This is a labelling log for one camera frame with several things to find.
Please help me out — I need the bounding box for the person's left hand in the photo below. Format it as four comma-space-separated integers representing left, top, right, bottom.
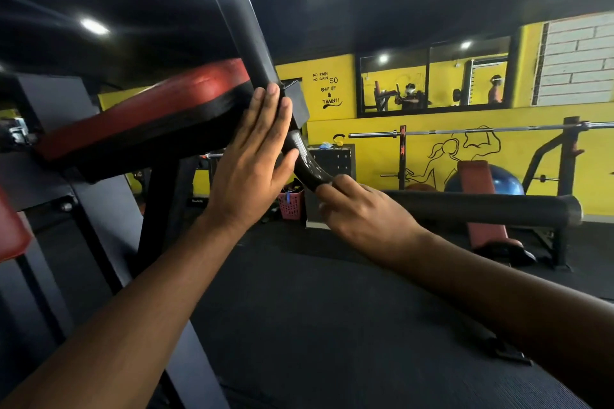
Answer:
203, 82, 301, 235

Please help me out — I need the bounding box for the person's right hand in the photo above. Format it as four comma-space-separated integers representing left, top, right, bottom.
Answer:
315, 174, 428, 268

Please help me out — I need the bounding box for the black curved handle chrome end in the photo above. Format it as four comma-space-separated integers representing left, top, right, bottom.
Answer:
191, 0, 584, 230

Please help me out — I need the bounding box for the person's right forearm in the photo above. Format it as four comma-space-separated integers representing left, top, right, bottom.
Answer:
398, 229, 614, 395

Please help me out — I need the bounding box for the pink plastic basket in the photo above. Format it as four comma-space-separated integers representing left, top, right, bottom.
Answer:
277, 185, 306, 222

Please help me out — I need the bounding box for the dark grey cabinet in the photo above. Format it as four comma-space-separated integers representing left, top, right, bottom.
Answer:
304, 144, 358, 230

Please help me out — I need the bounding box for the black orange bench press rack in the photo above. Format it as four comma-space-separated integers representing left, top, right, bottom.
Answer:
381, 116, 586, 270

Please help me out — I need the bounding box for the maroon bench pad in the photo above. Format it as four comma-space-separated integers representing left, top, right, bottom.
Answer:
456, 160, 524, 251

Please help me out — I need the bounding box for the red machine pad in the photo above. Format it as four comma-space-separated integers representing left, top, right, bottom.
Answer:
0, 188, 33, 263
36, 58, 255, 182

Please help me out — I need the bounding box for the dark framed yellow window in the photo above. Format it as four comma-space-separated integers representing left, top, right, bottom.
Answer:
356, 35, 521, 118

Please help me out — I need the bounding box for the chrome barbell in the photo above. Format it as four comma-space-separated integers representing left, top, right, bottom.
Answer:
349, 121, 614, 139

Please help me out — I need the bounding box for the blue exercise ball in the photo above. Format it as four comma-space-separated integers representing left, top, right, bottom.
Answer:
443, 164, 526, 196

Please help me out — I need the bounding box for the black steel rack frame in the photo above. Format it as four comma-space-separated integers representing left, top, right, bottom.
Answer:
0, 73, 310, 409

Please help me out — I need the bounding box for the white wall notice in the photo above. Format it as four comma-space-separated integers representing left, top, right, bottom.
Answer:
531, 12, 614, 107

